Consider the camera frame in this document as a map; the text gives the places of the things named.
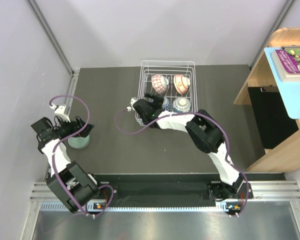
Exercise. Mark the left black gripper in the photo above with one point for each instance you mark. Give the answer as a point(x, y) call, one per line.
point(74, 125)

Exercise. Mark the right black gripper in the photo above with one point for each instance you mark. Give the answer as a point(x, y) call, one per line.
point(157, 101)

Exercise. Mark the blue triangle pattern bowl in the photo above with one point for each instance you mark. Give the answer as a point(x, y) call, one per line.
point(166, 105)

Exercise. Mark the pale green bowl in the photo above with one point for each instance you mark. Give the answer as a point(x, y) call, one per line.
point(78, 142)

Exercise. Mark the red geometric pattern bowl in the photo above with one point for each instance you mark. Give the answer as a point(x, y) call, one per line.
point(160, 83)

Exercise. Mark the blue white floral bowl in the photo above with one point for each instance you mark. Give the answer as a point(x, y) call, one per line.
point(181, 105)

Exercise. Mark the white wire dish rack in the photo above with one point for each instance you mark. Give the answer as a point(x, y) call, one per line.
point(168, 68)

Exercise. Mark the red floral bowl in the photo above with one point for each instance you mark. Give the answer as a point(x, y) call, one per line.
point(181, 83)

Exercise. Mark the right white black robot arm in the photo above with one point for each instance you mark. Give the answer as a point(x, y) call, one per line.
point(207, 135)

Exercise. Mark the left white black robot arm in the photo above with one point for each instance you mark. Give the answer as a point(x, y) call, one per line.
point(62, 168)

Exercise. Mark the light blue shelf board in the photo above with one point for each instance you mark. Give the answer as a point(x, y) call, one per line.
point(289, 91)

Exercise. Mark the purple green book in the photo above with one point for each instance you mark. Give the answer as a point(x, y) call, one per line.
point(287, 63)

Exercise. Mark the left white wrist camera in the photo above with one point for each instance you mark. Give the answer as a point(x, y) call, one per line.
point(61, 111)

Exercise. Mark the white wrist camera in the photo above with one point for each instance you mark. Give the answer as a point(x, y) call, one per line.
point(61, 111)
point(131, 107)

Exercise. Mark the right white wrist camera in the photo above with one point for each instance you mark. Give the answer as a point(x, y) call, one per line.
point(131, 107)

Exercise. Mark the black mounting base rail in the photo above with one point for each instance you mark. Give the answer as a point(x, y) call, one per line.
point(170, 190)

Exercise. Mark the grey slotted cable duct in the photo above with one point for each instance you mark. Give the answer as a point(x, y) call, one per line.
point(56, 206)

